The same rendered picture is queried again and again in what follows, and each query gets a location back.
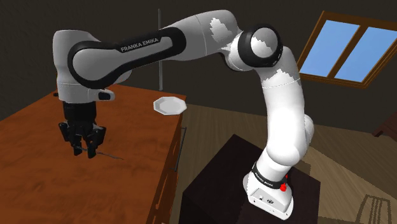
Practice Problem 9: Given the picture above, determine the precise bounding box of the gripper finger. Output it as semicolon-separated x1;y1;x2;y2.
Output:
58;122;83;157
83;125;107;159

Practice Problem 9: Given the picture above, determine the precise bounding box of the thin dark grey stick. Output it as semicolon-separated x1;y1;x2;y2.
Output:
79;148;124;161

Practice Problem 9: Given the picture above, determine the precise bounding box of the brown wooden chest of drawers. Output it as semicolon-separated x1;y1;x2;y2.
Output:
0;83;188;224

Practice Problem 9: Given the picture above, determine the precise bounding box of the white octagonal plate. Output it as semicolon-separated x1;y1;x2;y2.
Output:
153;96;188;116

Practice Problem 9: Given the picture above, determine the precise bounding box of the thin grey upright pole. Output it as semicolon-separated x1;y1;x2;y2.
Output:
157;8;164;92

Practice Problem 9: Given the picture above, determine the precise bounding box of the dark robot stand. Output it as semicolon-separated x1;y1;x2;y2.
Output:
178;134;321;224

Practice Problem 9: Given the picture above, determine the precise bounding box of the wooden framed window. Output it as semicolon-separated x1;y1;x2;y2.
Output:
296;10;397;90

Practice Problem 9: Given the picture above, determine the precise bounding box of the wooden slatted chair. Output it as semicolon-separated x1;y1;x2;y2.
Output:
354;193;392;224

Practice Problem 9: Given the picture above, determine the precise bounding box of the dark brown wooden furniture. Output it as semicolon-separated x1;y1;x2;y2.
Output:
372;111;397;138

